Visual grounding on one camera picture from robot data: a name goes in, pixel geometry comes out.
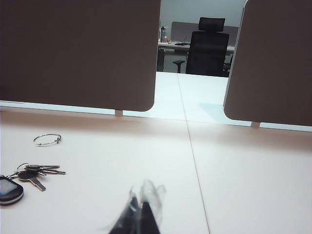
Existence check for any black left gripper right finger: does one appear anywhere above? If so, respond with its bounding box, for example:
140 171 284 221
139 179 167 234

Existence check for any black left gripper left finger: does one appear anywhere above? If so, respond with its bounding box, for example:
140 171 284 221
98 184 143 234

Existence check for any silver metal key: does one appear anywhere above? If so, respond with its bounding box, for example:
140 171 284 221
25 164 60 171
36 169 67 176

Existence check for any black-headed silver key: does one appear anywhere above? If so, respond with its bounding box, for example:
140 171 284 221
18 170 47 192

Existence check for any black oval key fob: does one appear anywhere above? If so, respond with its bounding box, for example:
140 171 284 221
0 175 25 206

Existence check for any brown fabric desk divider panel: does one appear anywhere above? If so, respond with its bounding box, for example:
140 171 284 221
223 0 312 127
0 0 162 113

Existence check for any white background office desk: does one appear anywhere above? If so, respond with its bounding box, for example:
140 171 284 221
157 40 236 53

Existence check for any black mesh office chair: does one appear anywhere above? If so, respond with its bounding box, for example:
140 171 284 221
172 16 231 78

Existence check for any grey background desk partition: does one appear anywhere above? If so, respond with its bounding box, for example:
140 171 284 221
171 21 239 47

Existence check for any silver key ring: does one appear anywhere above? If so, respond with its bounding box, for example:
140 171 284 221
16 162 32 172

